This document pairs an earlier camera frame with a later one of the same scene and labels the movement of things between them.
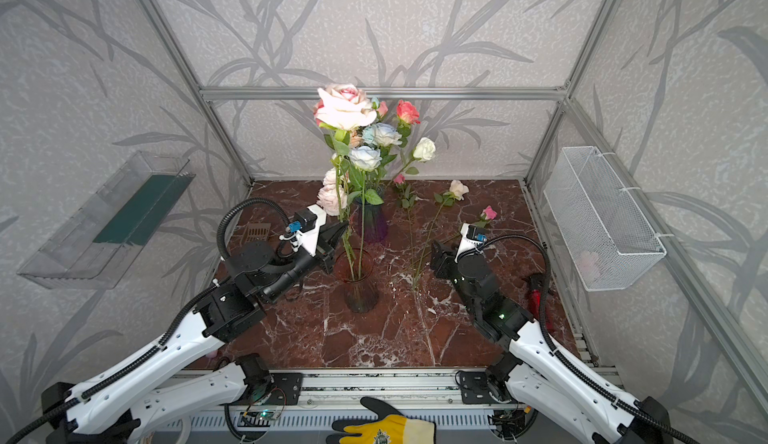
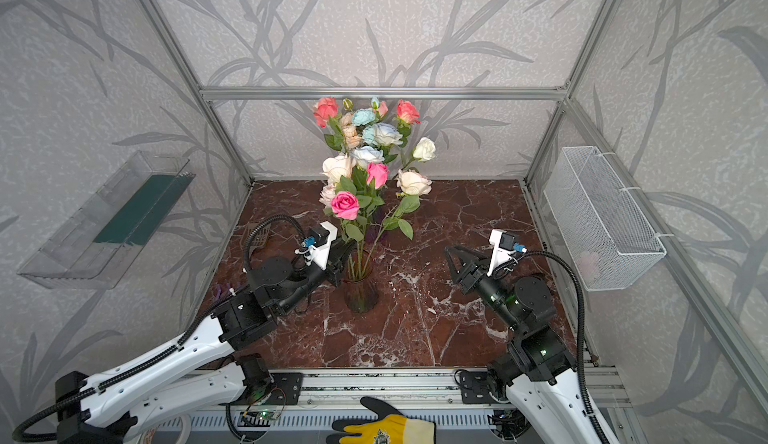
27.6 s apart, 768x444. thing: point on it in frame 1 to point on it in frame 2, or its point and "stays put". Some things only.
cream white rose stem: (423, 151) stays put
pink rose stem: (382, 110) stays put
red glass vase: (354, 266) stays put
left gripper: (321, 249) to (332, 261)
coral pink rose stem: (408, 114) stays put
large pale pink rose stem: (342, 107) to (410, 184)
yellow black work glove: (388, 427) stays put
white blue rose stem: (383, 135) stays put
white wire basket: (608, 240) stays put
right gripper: (454, 265) to (472, 274)
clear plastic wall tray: (97, 245) stays put
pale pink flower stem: (342, 222) to (327, 193)
